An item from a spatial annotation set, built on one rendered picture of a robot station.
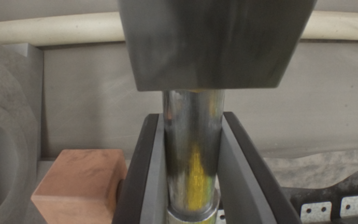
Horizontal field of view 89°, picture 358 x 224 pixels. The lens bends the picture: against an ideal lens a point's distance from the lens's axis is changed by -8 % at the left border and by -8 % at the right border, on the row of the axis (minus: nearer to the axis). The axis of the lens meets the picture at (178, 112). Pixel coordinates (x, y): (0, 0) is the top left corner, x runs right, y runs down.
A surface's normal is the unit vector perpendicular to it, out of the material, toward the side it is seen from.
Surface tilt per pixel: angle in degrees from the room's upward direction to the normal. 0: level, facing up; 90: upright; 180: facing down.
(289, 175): 20
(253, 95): 0
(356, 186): 0
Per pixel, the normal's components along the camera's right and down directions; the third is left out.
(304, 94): 0.00, 0.09
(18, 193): 1.00, -0.03
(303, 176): -0.01, 0.40
